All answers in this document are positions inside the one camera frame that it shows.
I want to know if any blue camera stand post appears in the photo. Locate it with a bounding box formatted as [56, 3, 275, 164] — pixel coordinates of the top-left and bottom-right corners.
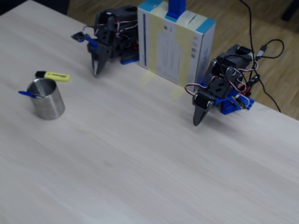
[164, 0, 187, 23]

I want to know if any silver metal cup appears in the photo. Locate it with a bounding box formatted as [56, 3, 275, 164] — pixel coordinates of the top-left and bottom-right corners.
[27, 78, 65, 121]

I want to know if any white blue cardboard box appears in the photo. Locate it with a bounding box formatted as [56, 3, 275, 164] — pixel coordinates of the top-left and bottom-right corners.
[137, 0, 217, 93]

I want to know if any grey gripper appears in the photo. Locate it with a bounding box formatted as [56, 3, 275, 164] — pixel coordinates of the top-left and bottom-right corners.
[192, 91, 215, 126]

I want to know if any dark furniture piece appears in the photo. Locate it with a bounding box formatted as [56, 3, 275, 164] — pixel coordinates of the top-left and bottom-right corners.
[281, 0, 299, 21]

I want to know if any black usb cable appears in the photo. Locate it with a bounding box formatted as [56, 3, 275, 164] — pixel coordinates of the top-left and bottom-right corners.
[256, 39, 285, 62]

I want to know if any blue capped clear pen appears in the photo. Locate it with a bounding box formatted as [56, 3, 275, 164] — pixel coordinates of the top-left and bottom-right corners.
[18, 90, 44, 98]

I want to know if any red white black servo wire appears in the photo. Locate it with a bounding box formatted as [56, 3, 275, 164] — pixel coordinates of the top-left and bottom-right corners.
[184, 83, 199, 96]

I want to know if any yellow highlighter marker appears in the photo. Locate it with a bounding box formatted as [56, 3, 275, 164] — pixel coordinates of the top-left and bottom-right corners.
[35, 70, 71, 83]

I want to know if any grey gripper with camera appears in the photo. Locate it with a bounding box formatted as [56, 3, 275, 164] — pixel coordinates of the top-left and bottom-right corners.
[91, 27, 117, 76]

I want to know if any black power cable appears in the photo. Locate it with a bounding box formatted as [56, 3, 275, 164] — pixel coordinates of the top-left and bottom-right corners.
[239, 0, 282, 113]

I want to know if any blue arm base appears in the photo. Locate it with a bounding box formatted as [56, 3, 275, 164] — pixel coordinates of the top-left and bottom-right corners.
[198, 80, 256, 115]
[120, 57, 141, 65]

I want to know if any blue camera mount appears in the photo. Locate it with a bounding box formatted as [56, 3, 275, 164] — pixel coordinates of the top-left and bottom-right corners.
[78, 34, 99, 56]

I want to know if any grey robot arm with camera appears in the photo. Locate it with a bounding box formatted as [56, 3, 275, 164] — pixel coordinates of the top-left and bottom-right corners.
[94, 6, 141, 61]

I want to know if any bare camera circuit board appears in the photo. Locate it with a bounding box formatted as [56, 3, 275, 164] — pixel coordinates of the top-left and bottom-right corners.
[71, 32, 86, 42]

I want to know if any motor controller board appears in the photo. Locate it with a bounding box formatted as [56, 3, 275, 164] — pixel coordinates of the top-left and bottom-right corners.
[231, 94, 249, 109]

